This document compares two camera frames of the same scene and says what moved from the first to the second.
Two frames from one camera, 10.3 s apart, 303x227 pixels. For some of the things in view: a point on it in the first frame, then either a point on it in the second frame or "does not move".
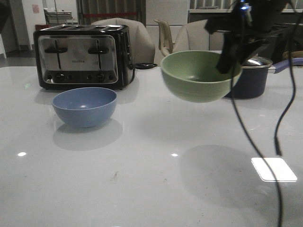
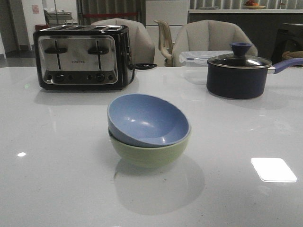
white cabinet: (175, 13) does not move
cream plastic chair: (165, 42) does not move
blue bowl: (85, 107) → (146, 121)
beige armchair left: (141, 47) does not move
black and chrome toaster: (84, 56) does not move
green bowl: (193, 75) → (149, 157)
